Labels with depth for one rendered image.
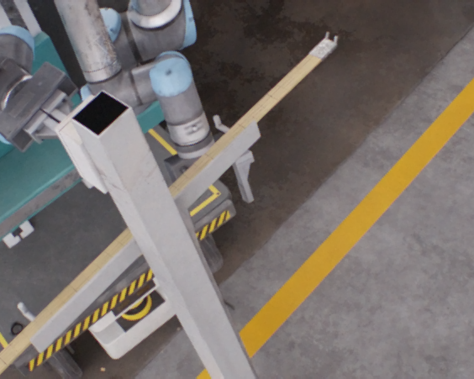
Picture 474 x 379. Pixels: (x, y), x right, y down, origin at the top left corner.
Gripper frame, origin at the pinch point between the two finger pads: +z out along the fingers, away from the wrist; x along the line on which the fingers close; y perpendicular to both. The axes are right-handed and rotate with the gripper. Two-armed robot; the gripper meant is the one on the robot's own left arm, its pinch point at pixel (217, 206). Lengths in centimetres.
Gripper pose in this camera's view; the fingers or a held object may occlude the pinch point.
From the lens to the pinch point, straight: 184.8
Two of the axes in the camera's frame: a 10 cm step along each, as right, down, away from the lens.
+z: 3.0, 8.4, 4.5
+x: 8.7, -4.4, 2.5
